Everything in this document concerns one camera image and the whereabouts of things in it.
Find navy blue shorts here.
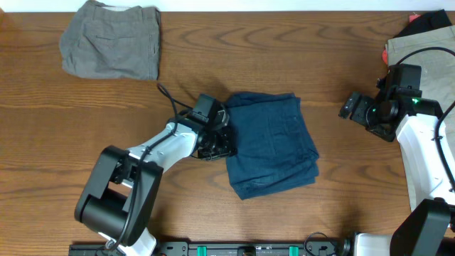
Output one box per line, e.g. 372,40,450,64
225,92,319,200

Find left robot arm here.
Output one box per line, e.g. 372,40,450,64
75,94,236,255

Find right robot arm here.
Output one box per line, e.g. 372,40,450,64
338,64,454,255

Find beige khaki shorts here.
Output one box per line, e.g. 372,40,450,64
387,26,454,210

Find black garment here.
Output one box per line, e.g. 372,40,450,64
394,9,452,38

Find folded grey shorts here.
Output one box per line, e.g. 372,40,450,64
59,1,161,80

